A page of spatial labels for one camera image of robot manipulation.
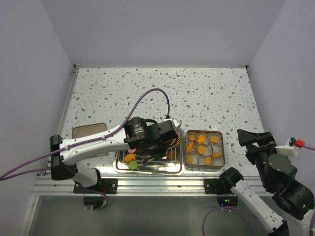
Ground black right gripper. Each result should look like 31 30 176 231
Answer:
237 128 279 188

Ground brown tin lid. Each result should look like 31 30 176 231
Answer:
72 123 107 139

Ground stainless steel serving tongs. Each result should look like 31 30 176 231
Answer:
169 138 181 148

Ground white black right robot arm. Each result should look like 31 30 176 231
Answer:
218 129 315 236

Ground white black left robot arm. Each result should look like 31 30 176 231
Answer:
50 117 181 193

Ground stainless steel baking tray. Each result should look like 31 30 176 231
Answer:
113 129 184 175

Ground orange swirl cookie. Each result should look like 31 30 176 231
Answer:
212 152 221 158

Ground orange chip cookie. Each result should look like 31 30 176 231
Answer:
196 145 207 155

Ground pink macaron cookie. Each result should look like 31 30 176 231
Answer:
128 148 136 153

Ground brown cookie tin box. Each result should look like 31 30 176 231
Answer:
184 130 225 172

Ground green macaron cookie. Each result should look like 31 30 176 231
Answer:
128 160 138 171

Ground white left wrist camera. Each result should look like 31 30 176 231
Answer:
167 118 182 129

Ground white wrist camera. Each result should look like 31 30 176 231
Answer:
275 137 305 158
167 118 182 129

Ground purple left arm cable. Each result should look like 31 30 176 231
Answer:
0 88 172 181

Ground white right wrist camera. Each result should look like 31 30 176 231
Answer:
275 137 305 158

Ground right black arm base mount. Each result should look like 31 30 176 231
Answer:
203 167 244 195

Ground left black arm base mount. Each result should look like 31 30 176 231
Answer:
73 168 118 194

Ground aluminium table edge rail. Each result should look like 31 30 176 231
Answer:
31 176 266 196

